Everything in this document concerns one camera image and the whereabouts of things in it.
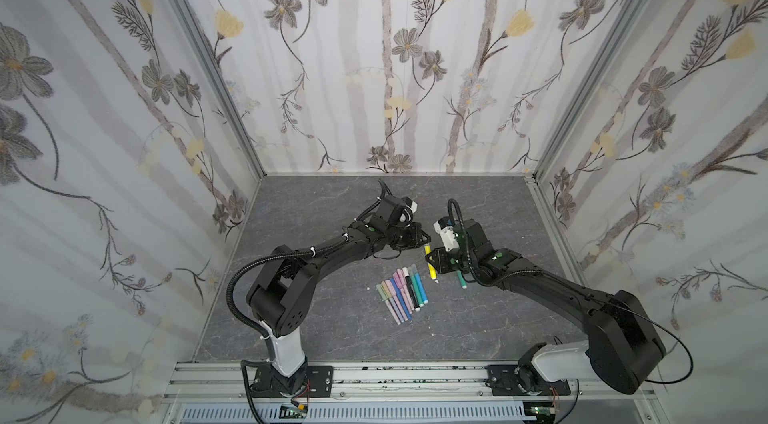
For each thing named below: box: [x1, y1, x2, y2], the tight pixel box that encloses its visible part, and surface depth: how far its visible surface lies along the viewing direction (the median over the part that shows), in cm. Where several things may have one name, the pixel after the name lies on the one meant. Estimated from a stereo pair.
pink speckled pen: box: [396, 268, 415, 311], surface depth 92 cm
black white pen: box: [402, 266, 421, 312], surface depth 92 cm
